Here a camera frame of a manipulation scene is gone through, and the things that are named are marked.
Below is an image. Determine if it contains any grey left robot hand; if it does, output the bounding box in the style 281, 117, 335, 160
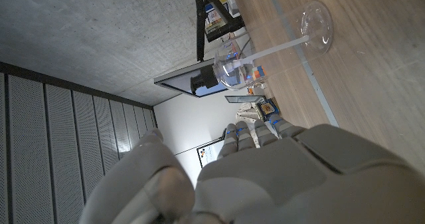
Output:
79, 114, 425, 224

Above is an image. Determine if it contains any clear dispenser bottle black pump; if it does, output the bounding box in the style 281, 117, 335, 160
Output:
191, 0, 335, 97

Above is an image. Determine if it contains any small blue yellow printed box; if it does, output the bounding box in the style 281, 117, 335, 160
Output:
256, 98, 280, 122

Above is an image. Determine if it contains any person in beige jacket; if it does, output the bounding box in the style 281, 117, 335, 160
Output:
235, 101, 266, 132

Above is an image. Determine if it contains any silver laptop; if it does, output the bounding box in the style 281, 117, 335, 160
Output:
224, 94, 266, 104

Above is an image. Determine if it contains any colourful puzzle cube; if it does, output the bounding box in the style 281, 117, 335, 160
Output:
251, 65, 266, 81

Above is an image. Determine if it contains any computer monitor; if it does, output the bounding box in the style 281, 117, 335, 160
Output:
153, 58, 233, 98

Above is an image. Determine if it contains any flat white box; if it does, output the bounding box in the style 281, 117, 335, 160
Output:
221, 0, 242, 18

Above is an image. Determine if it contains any white wall board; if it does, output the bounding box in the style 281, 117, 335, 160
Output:
196, 138, 226, 168

